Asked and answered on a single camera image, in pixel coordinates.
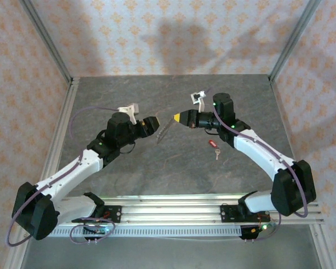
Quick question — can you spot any slotted white cable duct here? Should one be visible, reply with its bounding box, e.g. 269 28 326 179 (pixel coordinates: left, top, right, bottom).
53 225 243 239

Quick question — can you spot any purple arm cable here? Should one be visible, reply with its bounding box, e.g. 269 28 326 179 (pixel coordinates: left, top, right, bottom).
7 106 121 247
204 87 310 243

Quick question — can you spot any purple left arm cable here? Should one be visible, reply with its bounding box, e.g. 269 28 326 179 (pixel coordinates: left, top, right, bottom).
7 106 121 247

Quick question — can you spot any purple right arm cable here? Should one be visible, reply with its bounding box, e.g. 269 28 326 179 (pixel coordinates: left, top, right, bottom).
204 87 310 243

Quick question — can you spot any aluminium frame post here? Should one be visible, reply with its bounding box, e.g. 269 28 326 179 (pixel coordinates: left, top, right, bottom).
19 0 74 85
268 0 323 82

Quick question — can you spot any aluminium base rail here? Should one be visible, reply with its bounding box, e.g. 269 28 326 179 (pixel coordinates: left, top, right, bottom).
54 193 325 225

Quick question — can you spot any aluminium side rail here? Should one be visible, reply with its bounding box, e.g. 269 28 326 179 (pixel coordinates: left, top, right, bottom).
2 77 81 269

